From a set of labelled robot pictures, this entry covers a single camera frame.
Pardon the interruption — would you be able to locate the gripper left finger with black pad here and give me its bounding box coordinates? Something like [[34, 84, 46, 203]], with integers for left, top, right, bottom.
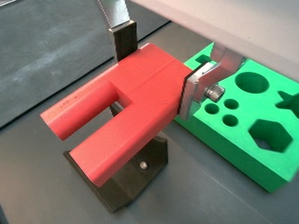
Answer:
[[98, 0, 138, 61]]

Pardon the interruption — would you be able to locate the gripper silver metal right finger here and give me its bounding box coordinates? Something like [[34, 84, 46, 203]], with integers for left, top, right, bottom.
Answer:
[[178, 43, 246, 120]]

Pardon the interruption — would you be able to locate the red square-circle object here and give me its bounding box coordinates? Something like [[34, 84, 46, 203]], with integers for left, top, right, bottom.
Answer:
[[42, 44, 191, 186]]

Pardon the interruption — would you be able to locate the black curved fixture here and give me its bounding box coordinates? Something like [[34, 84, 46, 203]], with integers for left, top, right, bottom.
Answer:
[[63, 102, 170, 214]]

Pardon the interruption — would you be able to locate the green foam shape tray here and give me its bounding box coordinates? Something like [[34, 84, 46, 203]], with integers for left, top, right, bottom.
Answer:
[[173, 42, 299, 194]]

